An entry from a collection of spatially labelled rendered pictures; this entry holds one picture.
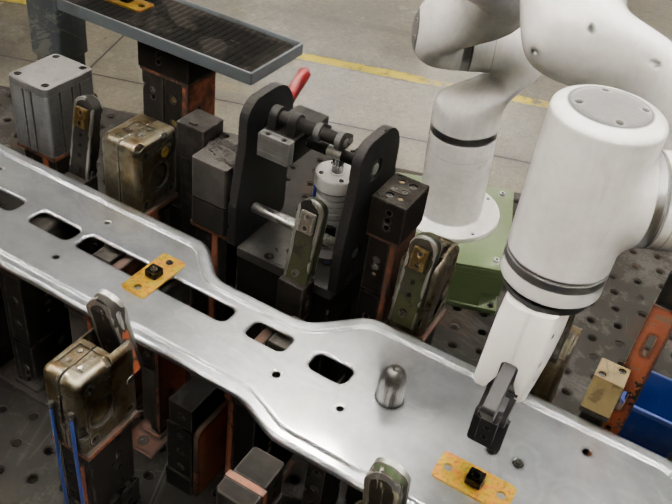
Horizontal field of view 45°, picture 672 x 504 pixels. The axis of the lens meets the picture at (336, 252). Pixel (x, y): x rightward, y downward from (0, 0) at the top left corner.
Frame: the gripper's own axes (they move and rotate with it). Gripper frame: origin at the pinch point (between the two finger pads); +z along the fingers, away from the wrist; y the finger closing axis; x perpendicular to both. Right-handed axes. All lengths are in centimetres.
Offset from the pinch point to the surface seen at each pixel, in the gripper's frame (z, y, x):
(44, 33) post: 5, -35, -95
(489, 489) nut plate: 12.1, 0.0, 1.6
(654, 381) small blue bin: 35, -53, 15
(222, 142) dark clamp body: 4, -26, -52
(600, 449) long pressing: 12.3, -12.4, 10.0
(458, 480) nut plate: 12.1, 0.9, -1.5
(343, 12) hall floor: 111, -315, -183
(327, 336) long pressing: 12.3, -9.2, -23.4
